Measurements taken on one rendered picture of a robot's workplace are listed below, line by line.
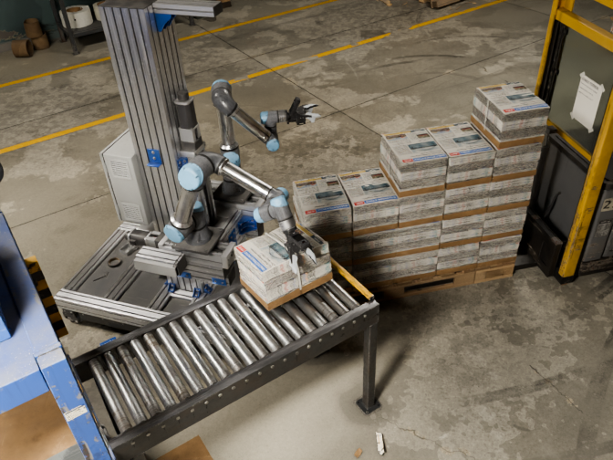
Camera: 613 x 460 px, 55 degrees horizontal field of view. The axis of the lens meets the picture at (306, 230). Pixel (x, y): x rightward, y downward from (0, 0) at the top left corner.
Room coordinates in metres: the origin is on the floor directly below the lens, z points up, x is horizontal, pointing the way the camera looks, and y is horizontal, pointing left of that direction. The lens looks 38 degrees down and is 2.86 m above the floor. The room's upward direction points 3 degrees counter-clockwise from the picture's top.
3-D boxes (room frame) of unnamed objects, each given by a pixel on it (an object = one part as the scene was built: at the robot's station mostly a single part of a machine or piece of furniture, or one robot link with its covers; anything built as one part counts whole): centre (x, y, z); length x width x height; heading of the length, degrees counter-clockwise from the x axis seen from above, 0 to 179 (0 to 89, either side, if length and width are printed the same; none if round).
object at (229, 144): (3.20, 0.45, 1.19); 0.15 x 0.12 x 0.55; 5
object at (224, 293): (2.12, 0.51, 0.74); 1.34 x 0.05 x 0.12; 122
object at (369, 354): (2.03, -0.29, 0.34); 0.06 x 0.06 x 0.68; 32
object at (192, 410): (1.69, 0.25, 0.74); 1.34 x 0.05 x 0.12; 122
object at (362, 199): (3.04, -0.53, 0.42); 1.17 x 0.39 x 0.83; 101
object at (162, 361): (1.73, 0.66, 0.77); 0.47 x 0.05 x 0.05; 32
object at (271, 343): (1.97, 0.27, 0.77); 0.47 x 0.05 x 0.05; 32
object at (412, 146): (3.06, -0.67, 1.06); 0.37 x 0.29 x 0.01; 11
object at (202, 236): (2.61, 0.61, 0.87); 0.15 x 0.15 x 0.10
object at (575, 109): (3.25, -1.69, 1.28); 0.57 x 0.01 x 0.65; 11
